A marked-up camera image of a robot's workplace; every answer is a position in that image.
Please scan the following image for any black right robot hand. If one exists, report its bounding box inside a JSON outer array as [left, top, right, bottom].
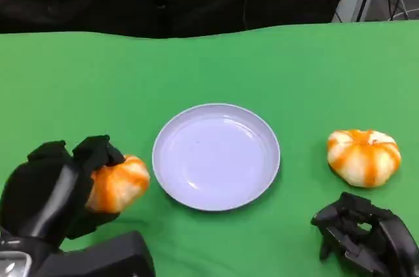
[[310, 191, 419, 277]]

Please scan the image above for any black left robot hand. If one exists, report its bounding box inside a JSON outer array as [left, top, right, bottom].
[[0, 134, 127, 251]]

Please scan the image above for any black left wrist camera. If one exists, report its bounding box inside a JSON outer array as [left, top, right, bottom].
[[42, 231, 155, 277]]

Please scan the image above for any lilac plate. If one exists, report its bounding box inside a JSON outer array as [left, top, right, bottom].
[[152, 103, 282, 212]]

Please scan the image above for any green table cloth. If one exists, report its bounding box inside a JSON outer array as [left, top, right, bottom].
[[0, 20, 419, 277]]

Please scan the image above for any orange and white bread roll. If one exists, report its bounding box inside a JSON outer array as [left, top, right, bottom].
[[85, 155, 151, 212], [327, 128, 402, 189]]

